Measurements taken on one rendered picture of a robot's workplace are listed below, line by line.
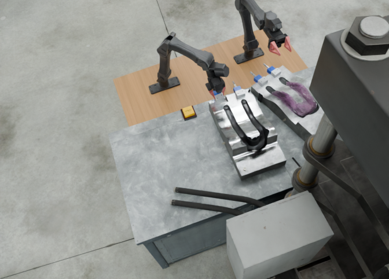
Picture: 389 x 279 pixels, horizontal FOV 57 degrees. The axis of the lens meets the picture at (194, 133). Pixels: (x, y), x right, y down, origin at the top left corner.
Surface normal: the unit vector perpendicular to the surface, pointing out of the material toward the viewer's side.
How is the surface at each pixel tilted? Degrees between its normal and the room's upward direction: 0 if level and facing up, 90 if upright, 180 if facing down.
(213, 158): 0
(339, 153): 0
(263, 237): 0
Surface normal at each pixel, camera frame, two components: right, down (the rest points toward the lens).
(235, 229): -0.08, -0.52
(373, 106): -0.94, 0.32
